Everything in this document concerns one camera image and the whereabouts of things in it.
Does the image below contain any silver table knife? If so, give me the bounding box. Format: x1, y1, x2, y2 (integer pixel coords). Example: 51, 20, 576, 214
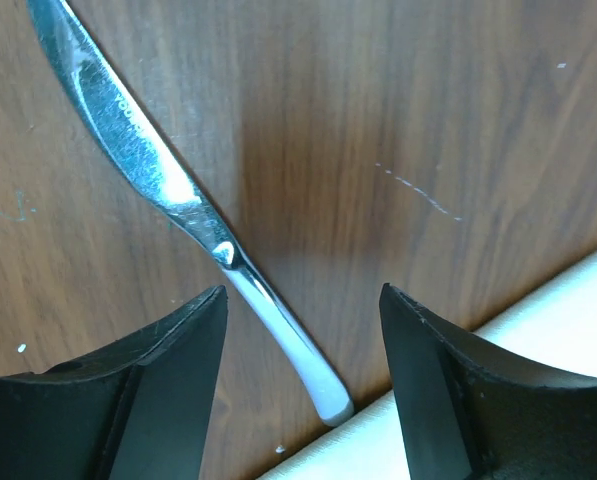
27, 1, 354, 426

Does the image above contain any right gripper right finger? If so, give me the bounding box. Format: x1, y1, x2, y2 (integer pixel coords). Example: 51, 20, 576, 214
379, 284, 597, 479

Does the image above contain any beige cloth napkin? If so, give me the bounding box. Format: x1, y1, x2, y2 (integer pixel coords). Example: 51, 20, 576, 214
268, 252, 597, 479

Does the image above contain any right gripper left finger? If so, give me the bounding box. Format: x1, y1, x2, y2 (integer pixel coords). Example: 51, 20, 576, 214
0, 286, 227, 479

